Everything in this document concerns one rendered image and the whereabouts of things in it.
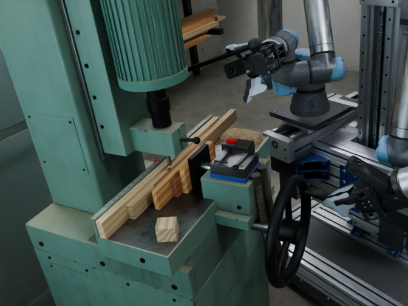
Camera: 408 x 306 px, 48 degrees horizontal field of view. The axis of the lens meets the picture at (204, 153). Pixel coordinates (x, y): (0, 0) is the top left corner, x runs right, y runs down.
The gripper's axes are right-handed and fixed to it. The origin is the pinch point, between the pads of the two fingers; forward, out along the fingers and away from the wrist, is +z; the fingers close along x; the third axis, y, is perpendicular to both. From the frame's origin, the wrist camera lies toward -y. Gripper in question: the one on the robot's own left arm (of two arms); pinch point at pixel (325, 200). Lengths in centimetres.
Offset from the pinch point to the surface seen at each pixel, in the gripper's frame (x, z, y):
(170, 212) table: -24.1, 25.1, -20.7
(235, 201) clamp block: -15.6, 12.6, -14.2
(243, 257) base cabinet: -4.4, 32.2, 8.1
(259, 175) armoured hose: -11.6, 4.9, -16.9
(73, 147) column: -22, 45, -47
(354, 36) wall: 327, 83, 11
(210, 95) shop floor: 248, 197, -16
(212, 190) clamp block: -15.5, 17.2, -19.1
